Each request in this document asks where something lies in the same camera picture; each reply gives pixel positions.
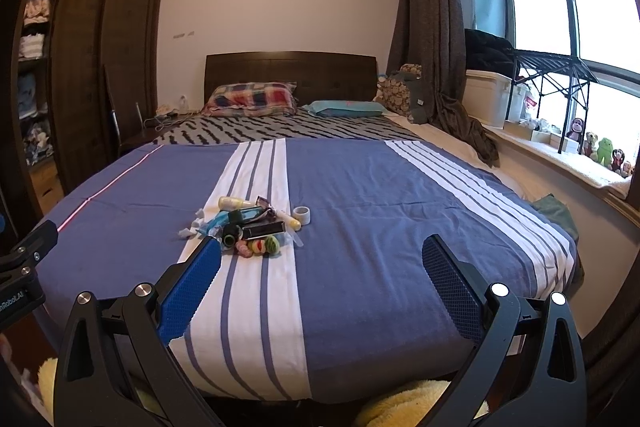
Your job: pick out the brown patterned cushion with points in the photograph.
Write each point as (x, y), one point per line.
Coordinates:
(392, 90)

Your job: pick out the white tape roll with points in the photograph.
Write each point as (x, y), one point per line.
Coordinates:
(302, 214)

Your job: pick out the yellow fluffy rug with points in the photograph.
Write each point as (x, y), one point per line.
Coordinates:
(405, 407)

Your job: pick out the green frog plush toy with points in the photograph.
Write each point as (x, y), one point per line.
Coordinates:
(604, 153)

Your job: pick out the blue plastic wrapper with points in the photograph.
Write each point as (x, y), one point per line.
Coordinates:
(212, 226)

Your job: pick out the clear plastic hinged box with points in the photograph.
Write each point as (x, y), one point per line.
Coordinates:
(290, 237)

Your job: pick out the monkey plush toy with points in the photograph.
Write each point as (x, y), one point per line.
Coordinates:
(577, 127)

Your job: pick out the teal pillow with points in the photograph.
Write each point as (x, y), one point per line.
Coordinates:
(342, 108)

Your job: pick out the brown curtain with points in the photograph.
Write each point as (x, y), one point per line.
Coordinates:
(430, 33)

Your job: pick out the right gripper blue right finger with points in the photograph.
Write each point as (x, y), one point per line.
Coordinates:
(457, 293)

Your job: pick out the dark wooden headboard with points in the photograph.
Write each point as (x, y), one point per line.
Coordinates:
(318, 75)

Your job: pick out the dark wooden wardrobe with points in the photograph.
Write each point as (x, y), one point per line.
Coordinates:
(99, 76)

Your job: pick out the brown foil wrapper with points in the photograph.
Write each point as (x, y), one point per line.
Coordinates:
(267, 210)

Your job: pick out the blue white striped bedspread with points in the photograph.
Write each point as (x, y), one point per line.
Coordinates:
(343, 312)

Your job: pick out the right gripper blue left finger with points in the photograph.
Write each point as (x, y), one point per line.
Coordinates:
(183, 286)

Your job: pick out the black folding rack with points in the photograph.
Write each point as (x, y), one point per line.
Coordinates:
(550, 74)

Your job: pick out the dark green bottle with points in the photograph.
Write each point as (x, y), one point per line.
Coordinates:
(231, 232)

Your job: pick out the black white patterned sheet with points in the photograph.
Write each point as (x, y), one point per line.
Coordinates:
(208, 130)

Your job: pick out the colourful yarn balls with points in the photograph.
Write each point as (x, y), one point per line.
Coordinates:
(264, 246)

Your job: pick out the black rectangular case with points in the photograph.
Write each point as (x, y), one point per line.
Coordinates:
(258, 229)

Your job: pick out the white storage box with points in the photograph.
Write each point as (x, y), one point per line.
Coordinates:
(486, 96)

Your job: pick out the plaid red blue pillow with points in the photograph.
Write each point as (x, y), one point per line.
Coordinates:
(251, 99)

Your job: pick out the white yellow capped tube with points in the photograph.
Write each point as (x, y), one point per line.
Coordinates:
(289, 221)

